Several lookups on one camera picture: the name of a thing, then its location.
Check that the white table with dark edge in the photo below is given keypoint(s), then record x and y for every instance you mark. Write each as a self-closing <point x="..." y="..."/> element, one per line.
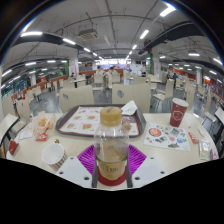
<point x="6" y="125"/>

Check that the far beige chairs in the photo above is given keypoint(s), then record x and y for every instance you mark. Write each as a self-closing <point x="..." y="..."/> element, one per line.
<point x="98" y="78"/>

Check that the dark brown food tray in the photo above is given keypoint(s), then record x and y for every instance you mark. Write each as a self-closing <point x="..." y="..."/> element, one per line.
<point x="142" y="126"/>

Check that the clear bottle with yellow cap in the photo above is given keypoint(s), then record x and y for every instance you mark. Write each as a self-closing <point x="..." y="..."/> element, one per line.
<point x="111" y="146"/>

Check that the ceiling air conditioner unit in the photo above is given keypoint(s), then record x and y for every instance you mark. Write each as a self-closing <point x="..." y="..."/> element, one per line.
<point x="88" y="34"/>

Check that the clear plastic packet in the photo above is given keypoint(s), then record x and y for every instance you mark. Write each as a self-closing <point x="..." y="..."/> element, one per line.
<point x="205" y="150"/>

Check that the crumpled white napkin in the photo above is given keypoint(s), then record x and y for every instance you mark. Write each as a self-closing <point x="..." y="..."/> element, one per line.
<point x="129" y="108"/>

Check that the person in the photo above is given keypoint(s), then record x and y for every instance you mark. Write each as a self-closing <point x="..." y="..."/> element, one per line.
<point x="99" y="70"/>
<point x="111" y="70"/>
<point x="143" y="68"/>
<point x="171" y="74"/>

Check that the ceiling strip lights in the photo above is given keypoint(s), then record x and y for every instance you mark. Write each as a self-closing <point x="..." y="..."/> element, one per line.
<point x="31" y="33"/>

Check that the small red box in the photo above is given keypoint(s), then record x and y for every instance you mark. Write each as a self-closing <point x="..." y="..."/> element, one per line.
<point x="13" y="147"/>

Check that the printed paper tray liner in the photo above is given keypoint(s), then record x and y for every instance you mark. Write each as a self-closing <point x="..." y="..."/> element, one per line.
<point x="83" y="121"/>

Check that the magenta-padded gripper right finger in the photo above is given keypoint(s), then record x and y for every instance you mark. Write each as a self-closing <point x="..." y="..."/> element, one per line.
<point x="137" y="160"/>

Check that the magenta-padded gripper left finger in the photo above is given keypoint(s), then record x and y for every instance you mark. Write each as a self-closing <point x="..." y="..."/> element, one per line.
<point x="86" y="160"/>

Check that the small red sauce packet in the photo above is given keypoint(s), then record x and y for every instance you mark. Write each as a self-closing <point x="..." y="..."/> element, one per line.
<point x="193" y="137"/>
<point x="42" y="137"/>

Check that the colourful printed flyer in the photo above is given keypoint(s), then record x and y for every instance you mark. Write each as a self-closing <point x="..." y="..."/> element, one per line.
<point x="166" y="136"/>

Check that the crumpled food wrapper bag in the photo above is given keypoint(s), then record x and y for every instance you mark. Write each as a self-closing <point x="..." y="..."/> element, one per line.
<point x="41" y="123"/>

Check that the beige chair with oval hole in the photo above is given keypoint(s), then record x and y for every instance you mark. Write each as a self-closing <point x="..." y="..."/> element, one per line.
<point x="133" y="96"/>
<point x="76" y="98"/>

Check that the red paper cup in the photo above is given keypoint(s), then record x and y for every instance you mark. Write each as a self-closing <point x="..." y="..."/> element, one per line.
<point x="178" y="113"/>

